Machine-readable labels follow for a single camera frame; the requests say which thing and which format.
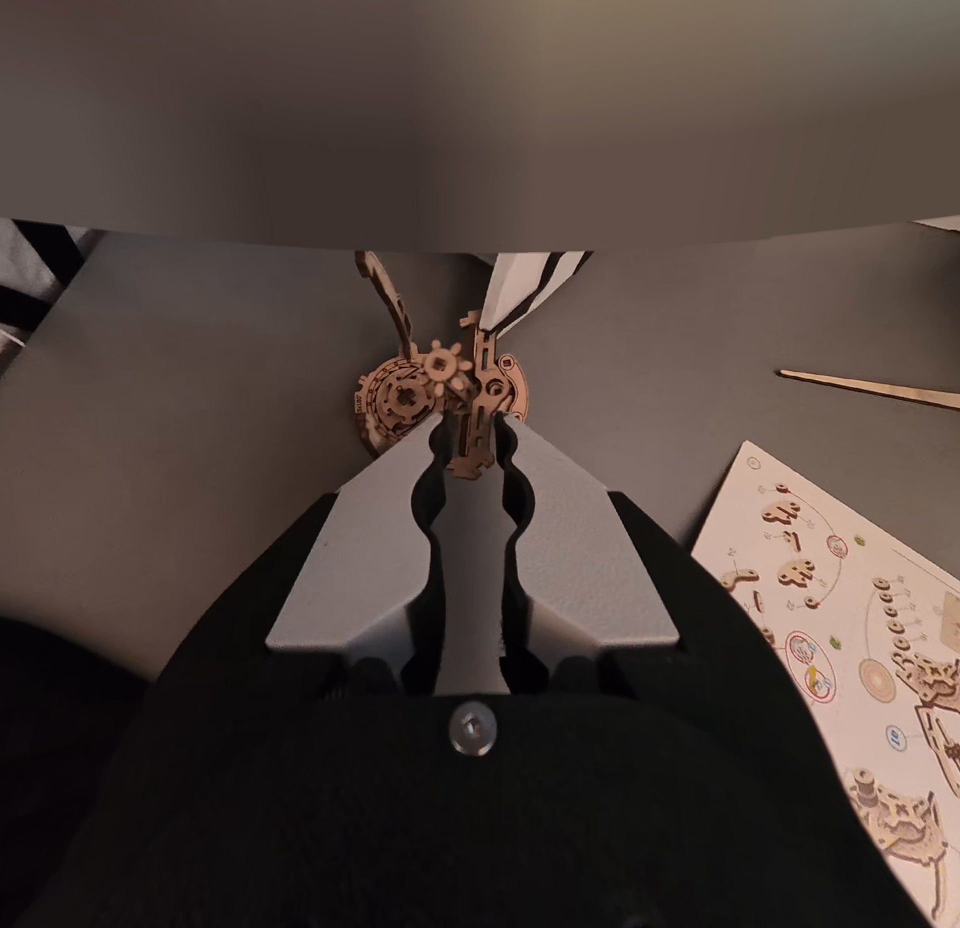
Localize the wooden gear model assembly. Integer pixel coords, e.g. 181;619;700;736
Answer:
351;250;531;483

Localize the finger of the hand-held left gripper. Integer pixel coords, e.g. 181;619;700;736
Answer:
480;251;555;330
501;251;595;338

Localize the thin wooden stick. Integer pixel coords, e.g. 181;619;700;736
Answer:
777;368;960;411

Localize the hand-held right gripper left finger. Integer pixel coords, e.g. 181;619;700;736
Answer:
264;416;451;690

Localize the dark striped cloth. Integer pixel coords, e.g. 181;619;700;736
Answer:
0;218;106;377

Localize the printed instruction sheet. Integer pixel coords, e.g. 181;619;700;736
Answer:
690;439;960;928

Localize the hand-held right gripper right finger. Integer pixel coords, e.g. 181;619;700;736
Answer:
493;412;681;665

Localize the small wooden gear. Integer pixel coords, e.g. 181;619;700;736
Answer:
420;340;475;398

